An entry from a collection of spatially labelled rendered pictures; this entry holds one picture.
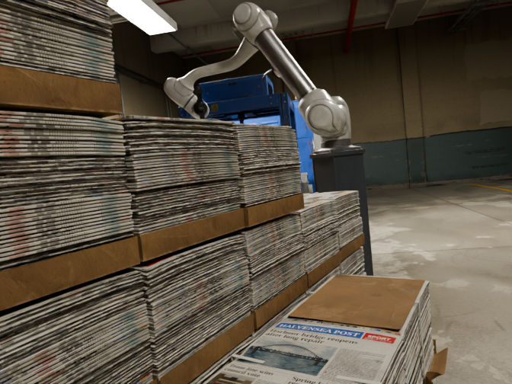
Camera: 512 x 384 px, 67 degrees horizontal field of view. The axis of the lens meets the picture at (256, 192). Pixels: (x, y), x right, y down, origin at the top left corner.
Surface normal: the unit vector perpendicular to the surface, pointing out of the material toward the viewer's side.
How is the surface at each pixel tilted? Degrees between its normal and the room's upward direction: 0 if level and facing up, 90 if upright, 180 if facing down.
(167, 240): 91
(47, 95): 93
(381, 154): 90
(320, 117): 95
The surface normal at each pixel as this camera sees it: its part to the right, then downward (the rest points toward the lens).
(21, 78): 0.86, 0.00
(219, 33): -0.18, 0.08
